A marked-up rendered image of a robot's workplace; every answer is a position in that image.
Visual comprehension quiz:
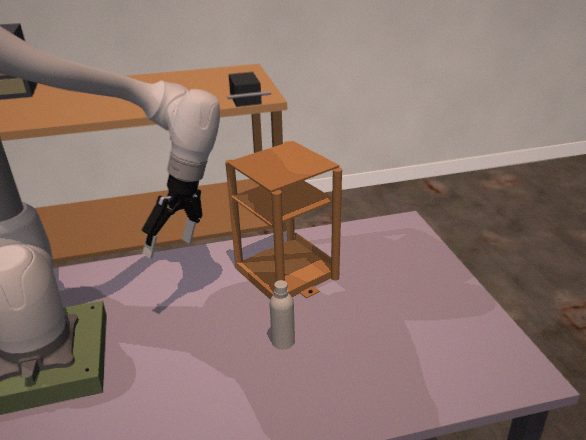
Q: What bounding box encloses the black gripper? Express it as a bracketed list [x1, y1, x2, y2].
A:
[142, 174, 202, 259]

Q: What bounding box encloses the beige bottle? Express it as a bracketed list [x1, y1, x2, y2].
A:
[270, 280, 295, 350]

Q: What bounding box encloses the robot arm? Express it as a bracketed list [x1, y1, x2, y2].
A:
[0, 26, 220, 385]

